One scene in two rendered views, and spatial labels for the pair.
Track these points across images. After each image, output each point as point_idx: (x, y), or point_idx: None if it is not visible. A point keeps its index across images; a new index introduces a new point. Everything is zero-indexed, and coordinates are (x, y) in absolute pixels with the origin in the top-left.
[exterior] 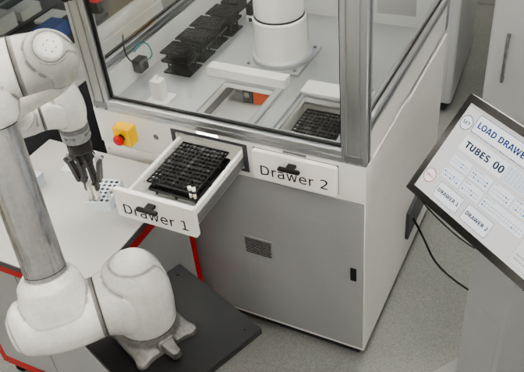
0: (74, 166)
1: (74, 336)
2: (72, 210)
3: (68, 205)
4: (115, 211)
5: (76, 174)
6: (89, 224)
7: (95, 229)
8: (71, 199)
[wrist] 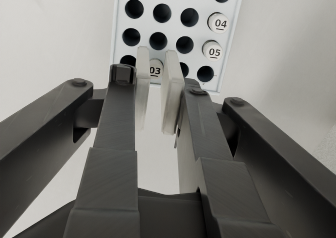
0: (29, 175)
1: None
2: (49, 64)
3: (15, 33)
4: (226, 82)
5: (62, 164)
6: (141, 143)
7: (169, 163)
8: None
